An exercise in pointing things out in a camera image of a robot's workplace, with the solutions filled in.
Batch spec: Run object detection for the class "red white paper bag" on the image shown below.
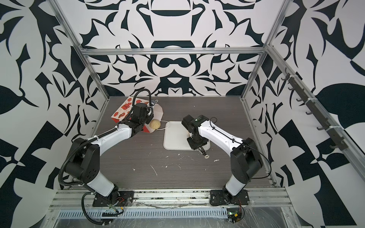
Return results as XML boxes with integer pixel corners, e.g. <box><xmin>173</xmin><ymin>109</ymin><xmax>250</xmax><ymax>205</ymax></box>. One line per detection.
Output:
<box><xmin>110</xmin><ymin>96</ymin><xmax>164</xmax><ymax>134</ymax></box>

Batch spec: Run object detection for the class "white steamed bun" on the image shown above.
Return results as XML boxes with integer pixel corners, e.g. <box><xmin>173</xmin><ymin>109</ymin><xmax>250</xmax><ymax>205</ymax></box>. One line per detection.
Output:
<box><xmin>149</xmin><ymin>119</ymin><xmax>161</xmax><ymax>130</ymax></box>

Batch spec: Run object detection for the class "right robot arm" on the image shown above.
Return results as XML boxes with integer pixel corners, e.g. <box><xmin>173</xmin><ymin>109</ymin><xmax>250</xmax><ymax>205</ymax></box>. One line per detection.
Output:
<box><xmin>182</xmin><ymin>115</ymin><xmax>264</xmax><ymax>198</ymax></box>

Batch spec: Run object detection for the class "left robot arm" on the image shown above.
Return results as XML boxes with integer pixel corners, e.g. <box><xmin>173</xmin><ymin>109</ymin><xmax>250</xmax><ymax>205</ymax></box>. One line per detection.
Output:
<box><xmin>58</xmin><ymin>103</ymin><xmax>154</xmax><ymax>203</ymax></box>

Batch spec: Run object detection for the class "white plastic tray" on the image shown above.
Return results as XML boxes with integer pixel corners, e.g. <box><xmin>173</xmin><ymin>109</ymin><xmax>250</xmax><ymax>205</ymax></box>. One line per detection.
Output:
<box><xmin>163</xmin><ymin>121</ymin><xmax>211</xmax><ymax>151</ymax></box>

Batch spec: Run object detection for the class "small green circuit board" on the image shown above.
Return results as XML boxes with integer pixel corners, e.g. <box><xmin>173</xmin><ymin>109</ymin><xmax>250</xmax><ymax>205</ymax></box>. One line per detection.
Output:
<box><xmin>227</xmin><ymin>208</ymin><xmax>245</xmax><ymax>223</ymax></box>

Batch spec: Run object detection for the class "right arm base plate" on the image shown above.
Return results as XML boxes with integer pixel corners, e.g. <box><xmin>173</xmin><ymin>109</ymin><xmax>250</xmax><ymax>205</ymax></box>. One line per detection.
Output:
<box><xmin>210</xmin><ymin>190</ymin><xmax>250</xmax><ymax>206</ymax></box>

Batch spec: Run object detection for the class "white slotted cable duct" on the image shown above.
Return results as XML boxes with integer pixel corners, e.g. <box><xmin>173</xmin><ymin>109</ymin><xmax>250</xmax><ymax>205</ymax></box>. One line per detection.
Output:
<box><xmin>56</xmin><ymin>207</ymin><xmax>229</xmax><ymax>220</ymax></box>

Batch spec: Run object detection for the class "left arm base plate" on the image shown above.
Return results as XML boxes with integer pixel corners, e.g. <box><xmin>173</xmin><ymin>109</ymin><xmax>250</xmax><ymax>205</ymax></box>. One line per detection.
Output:
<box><xmin>92</xmin><ymin>191</ymin><xmax>135</xmax><ymax>207</ymax></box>

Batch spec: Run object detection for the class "black left base cable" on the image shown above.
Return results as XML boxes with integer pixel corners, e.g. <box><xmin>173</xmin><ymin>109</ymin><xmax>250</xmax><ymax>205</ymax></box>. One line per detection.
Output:
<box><xmin>81</xmin><ymin>192</ymin><xmax>125</xmax><ymax>226</ymax></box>

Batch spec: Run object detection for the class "grey wall hook rail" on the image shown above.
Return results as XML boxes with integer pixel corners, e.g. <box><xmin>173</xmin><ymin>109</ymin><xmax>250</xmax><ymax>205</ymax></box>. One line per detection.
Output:
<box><xmin>282</xmin><ymin>67</ymin><xmax>349</xmax><ymax>151</ymax></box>

